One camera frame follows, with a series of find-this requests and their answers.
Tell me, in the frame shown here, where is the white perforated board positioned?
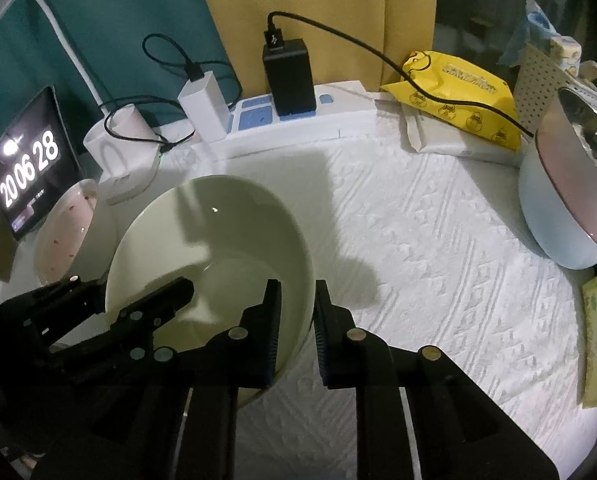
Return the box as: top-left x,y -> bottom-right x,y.
515,46 -> 566,133

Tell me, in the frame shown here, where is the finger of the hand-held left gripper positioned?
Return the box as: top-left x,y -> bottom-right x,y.
106,276 -> 195,362
0,275 -> 110,357

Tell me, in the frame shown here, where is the white power strip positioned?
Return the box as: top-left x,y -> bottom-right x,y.
188,80 -> 379,161

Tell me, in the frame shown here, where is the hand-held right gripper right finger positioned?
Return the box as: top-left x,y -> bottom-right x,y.
314,280 -> 561,480

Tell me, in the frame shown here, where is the white textured table cloth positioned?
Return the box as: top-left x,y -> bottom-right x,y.
0,105 -> 597,480

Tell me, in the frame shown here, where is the teal curtain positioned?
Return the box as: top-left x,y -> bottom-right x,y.
0,0 -> 229,131

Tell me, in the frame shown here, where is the white tissue packet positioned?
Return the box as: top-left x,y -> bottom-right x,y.
402,105 -> 524,166

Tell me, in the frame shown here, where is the black charger cable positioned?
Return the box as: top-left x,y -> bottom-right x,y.
265,10 -> 535,139

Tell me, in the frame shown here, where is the white desk lamp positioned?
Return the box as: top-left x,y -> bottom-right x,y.
0,0 -> 166,206

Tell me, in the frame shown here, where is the black charger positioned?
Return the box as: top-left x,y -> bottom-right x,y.
262,37 -> 316,117

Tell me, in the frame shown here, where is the yellow wipes packet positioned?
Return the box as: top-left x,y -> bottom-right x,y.
381,50 -> 524,151

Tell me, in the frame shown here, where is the tablet with clock display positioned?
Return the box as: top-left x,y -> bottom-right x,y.
0,85 -> 82,241

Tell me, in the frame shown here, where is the pink strawberry pattern bowl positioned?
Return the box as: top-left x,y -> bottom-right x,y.
32,178 -> 116,291

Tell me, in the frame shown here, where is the black lamp charging cable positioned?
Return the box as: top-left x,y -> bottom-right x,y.
98,34 -> 244,158

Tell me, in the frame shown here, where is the plain pink bowl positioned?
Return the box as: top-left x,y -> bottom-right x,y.
534,105 -> 597,251

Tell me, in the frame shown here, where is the pale yellow bowl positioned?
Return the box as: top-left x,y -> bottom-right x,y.
105,175 -> 315,408

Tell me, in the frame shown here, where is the white charger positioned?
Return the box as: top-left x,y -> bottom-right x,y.
178,72 -> 228,142

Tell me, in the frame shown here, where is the blue cloth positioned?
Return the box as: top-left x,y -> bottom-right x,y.
498,10 -> 554,68

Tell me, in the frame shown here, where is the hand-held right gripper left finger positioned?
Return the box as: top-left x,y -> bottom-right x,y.
31,279 -> 283,480

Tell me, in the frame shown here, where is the metal bowl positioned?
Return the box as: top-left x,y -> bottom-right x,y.
558,86 -> 597,183

